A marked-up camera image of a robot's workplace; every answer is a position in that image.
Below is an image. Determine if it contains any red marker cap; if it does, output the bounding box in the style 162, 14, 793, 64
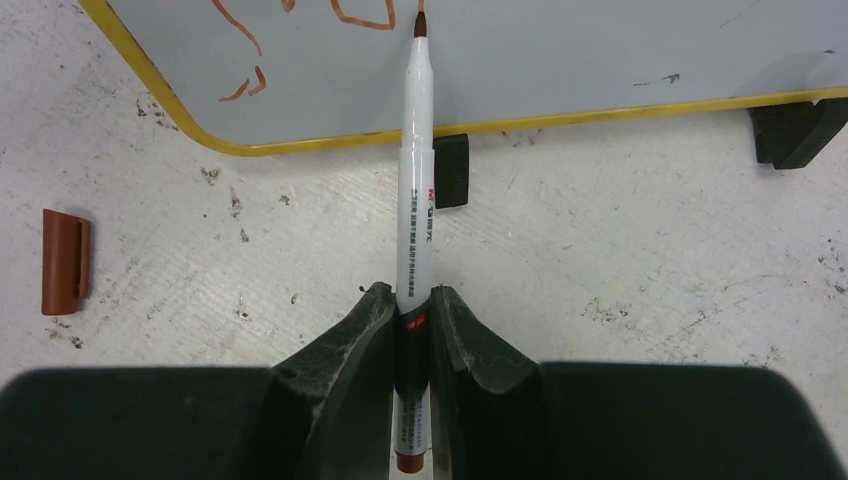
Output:
41, 209, 92, 316

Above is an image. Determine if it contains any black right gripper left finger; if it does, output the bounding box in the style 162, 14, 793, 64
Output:
1, 282, 396, 479

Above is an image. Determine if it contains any white red whiteboard marker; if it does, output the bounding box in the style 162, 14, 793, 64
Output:
393, 8, 435, 474

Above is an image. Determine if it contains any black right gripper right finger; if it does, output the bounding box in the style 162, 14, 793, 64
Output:
431, 286, 847, 479

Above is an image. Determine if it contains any black whiteboard stand foot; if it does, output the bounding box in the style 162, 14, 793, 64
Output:
433, 133, 470, 209
748, 98, 847, 170

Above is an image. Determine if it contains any yellow framed whiteboard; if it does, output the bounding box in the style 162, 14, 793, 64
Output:
83, 0, 847, 157

